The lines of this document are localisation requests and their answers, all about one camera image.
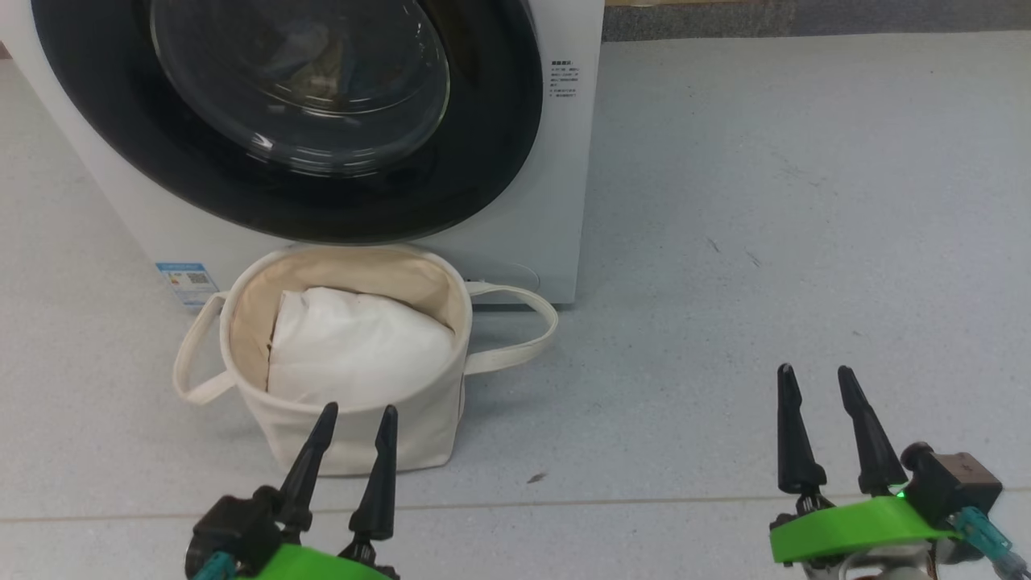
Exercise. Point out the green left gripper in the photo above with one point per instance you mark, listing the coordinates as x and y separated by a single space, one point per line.
314 565

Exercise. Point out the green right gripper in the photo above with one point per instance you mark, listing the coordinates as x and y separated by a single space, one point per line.
854 528

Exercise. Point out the washing machine glass door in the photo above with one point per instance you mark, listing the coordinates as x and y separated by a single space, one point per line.
483 145

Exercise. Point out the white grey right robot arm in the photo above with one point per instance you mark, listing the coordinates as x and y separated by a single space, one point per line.
886 566

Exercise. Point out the white front-load washing machine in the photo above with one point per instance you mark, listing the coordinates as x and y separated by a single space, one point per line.
556 201

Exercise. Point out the cream canvas laundry basket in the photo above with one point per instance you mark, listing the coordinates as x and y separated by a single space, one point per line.
354 439

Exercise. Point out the blue energy label sticker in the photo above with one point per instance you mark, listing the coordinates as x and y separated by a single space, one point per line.
188 282

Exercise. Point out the round filter cover flap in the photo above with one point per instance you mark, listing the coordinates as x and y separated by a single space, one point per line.
515 278

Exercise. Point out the printed text sticker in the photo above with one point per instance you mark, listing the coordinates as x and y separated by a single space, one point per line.
563 84

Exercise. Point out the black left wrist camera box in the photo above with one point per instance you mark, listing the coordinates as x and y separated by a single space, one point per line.
233 524

